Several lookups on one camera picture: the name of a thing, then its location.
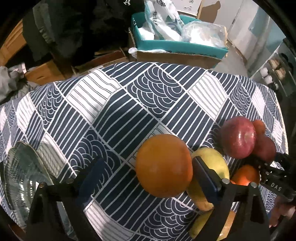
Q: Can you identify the blue patterned tablecloth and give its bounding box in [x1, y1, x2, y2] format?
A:
[1, 62, 288, 240]

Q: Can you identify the grey clothing pile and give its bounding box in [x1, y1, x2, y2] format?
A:
[0, 63, 39, 104]

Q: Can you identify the yellow mango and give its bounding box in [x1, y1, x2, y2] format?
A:
[189, 209, 236, 240]

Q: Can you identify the metal shoe rack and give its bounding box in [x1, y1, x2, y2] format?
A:
[250, 38, 295, 97]

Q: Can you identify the wooden drawer box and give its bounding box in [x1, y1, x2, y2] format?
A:
[25, 60, 65, 85]

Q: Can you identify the dark red apple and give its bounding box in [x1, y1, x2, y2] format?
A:
[220, 116, 256, 159]

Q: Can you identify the printed rice bag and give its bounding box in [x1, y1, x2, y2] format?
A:
[144, 0, 184, 42]

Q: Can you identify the person right hand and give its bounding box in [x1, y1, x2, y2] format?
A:
[269, 196, 295, 227]

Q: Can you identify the teal plastic bin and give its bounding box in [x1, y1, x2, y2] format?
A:
[131, 11, 229, 60]

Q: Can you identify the dark glass fruit bowl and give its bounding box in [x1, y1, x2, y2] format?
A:
[4, 141, 64, 231]

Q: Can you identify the black hanging coat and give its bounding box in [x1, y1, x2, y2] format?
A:
[23, 1, 144, 66]

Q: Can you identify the clear plastic bag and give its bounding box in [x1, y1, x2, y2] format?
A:
[181, 21, 228, 48]

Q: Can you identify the cardboard box under bin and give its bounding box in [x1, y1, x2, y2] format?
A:
[128, 28, 221, 69]

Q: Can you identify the white printed carton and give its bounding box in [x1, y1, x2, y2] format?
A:
[172, 0, 202, 16]

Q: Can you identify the large orange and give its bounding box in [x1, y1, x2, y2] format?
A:
[135, 134, 193, 198]

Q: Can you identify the small cardboard box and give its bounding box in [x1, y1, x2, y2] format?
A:
[72, 48, 129, 75]

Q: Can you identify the small red-orange tangerine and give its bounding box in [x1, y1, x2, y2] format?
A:
[252, 120, 266, 136]

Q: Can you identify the yellow-green mango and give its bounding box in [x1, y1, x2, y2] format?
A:
[186, 147, 230, 212]

